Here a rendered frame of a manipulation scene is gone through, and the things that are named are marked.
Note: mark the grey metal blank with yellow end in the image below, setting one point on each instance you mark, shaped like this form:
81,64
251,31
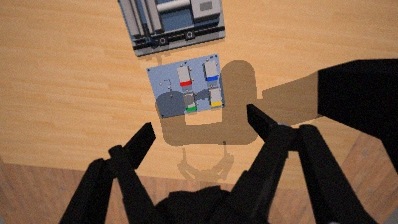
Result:
214,94

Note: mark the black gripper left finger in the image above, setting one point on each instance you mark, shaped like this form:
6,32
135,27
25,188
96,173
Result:
90,201

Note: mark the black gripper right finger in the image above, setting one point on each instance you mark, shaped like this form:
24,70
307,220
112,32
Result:
332,198

